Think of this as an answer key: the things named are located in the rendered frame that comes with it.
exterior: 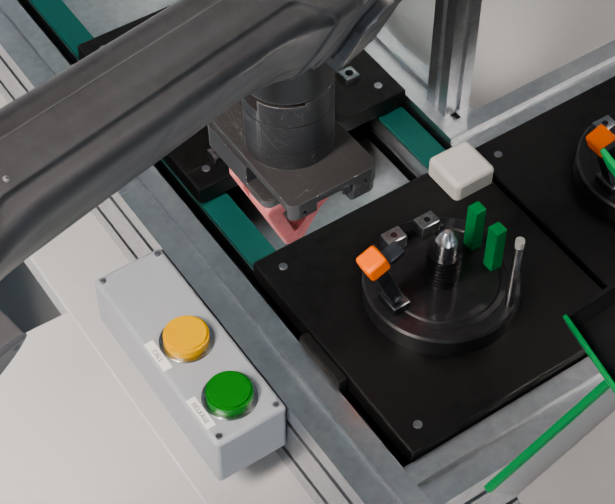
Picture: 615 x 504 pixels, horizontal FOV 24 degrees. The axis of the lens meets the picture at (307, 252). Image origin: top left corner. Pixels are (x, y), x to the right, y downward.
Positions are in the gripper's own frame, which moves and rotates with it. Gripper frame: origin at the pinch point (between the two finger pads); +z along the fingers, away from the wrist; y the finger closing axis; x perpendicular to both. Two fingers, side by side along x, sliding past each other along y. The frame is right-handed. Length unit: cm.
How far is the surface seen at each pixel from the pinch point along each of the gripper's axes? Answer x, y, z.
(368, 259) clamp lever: -10.6, 5.5, 16.3
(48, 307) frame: -6, 80, 101
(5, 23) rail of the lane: -3, 60, 28
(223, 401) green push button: 3.4, 6.2, 25.9
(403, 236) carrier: -17.8, 10.1, 22.9
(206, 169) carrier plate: -9.0, 29.2, 26.0
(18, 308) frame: -2, 80, 98
